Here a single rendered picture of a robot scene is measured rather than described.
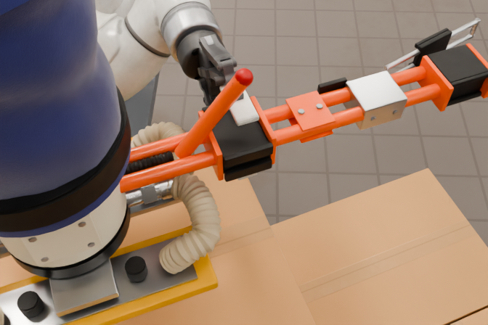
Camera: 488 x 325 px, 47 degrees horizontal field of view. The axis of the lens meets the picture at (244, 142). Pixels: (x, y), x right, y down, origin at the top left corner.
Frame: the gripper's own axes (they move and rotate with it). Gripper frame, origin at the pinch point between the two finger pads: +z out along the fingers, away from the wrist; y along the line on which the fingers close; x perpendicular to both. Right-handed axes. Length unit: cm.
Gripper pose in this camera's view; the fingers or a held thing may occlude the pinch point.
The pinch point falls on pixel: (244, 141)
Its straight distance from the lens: 78.0
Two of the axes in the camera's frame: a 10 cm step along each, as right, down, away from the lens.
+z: 3.5, 7.4, -5.7
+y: 0.0, 6.1, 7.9
